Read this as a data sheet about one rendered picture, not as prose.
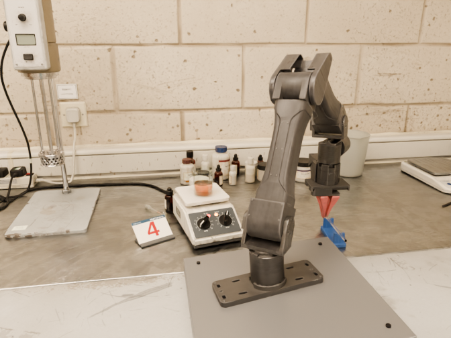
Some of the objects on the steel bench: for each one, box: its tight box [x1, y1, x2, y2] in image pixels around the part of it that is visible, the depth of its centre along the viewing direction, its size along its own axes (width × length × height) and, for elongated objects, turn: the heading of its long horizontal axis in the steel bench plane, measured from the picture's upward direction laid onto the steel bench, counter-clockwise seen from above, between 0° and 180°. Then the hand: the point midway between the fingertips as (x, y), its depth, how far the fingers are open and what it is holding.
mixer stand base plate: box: [4, 188, 101, 238], centre depth 114 cm, size 30×20×1 cm, turn 9°
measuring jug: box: [340, 129, 370, 177], centre depth 146 cm, size 18×13×15 cm
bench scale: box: [401, 158, 451, 194], centre depth 140 cm, size 19×26×5 cm
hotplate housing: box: [172, 193, 243, 249], centre depth 104 cm, size 22×13×8 cm, turn 20°
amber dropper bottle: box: [164, 187, 174, 211], centre depth 115 cm, size 3×3×7 cm
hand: (324, 214), depth 106 cm, fingers closed, pressing on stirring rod
